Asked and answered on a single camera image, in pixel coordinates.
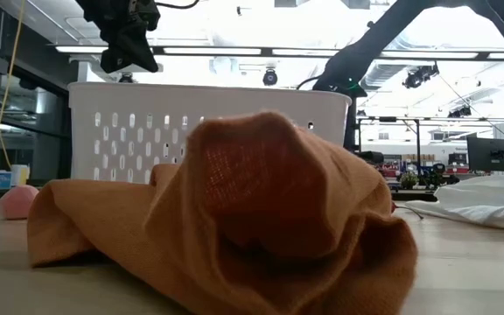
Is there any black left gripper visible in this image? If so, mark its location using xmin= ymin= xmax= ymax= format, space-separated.
xmin=75 ymin=0 xmax=162 ymax=74

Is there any black metal stand frame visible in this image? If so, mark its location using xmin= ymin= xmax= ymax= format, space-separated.
xmin=356 ymin=115 xmax=423 ymax=176

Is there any long ceiling light fixture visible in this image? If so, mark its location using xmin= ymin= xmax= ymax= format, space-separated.
xmin=54 ymin=43 xmax=504 ymax=62

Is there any pink toy fruit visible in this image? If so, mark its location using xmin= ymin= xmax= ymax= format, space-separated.
xmin=0 ymin=184 xmax=40 ymax=221

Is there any white tub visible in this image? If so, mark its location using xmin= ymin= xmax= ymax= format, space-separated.
xmin=10 ymin=164 xmax=31 ymax=187

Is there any small green background plant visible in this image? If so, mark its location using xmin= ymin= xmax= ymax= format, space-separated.
xmin=400 ymin=171 xmax=419 ymax=190

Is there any black ceiling spotlight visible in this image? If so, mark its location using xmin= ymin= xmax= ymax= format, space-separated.
xmin=402 ymin=62 xmax=440 ymax=90
xmin=446 ymin=104 xmax=473 ymax=119

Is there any red toy cherry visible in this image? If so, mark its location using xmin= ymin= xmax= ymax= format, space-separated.
xmin=390 ymin=200 xmax=425 ymax=221

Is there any orange cloth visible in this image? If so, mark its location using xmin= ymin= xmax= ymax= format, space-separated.
xmin=26 ymin=111 xmax=419 ymax=315

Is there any white folded cloth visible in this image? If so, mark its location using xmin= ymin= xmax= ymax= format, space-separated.
xmin=404 ymin=174 xmax=504 ymax=236

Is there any white perforated plastic basket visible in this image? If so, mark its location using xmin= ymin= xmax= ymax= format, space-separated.
xmin=67 ymin=81 xmax=353 ymax=185

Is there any black computer monitor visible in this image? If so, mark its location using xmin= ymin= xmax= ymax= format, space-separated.
xmin=466 ymin=136 xmax=504 ymax=172

